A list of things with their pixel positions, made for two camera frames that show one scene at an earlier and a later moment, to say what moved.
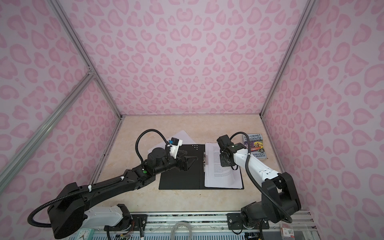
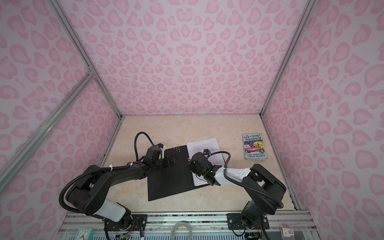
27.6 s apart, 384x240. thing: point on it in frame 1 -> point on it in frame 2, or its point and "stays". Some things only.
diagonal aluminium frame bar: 8,165 stays
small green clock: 84,234 stays
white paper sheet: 181,135 -> 216,155
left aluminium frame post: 82,50 stays
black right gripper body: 223,161 -> 193,168
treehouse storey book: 257,145 stays
